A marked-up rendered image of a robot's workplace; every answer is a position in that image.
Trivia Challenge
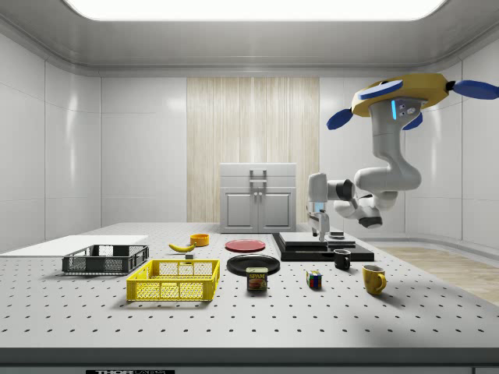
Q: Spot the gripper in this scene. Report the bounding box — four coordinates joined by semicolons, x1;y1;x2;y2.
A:
306;210;331;243

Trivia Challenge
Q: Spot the black stove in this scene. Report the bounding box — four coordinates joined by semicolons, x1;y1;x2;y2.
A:
271;231;376;263

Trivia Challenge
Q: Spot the black mug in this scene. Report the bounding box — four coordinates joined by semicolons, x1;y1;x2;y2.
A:
333;249;352;270

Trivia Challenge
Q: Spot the yellow mug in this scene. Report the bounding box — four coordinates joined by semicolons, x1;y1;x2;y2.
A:
362;264;388;295

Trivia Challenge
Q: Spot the red plate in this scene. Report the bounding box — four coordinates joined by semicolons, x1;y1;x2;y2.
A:
225;238;267;252

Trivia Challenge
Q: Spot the white cabinet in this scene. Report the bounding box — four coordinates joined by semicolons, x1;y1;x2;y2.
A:
219;162;297;234

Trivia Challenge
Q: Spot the flat-sided can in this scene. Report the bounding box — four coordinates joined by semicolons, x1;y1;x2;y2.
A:
246;266;269;292

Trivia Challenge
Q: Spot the black plate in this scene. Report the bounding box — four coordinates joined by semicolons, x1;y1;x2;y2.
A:
226;253;281;276

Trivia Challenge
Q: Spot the yellow basket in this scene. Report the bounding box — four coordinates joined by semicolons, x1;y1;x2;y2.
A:
126;259;221;303

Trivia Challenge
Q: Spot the drone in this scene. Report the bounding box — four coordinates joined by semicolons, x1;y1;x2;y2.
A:
326;72;499;132

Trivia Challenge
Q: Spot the dark grey basket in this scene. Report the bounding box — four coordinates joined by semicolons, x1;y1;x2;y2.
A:
61;244;150;277

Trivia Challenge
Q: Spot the white board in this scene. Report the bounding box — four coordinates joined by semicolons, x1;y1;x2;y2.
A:
0;235;150;257

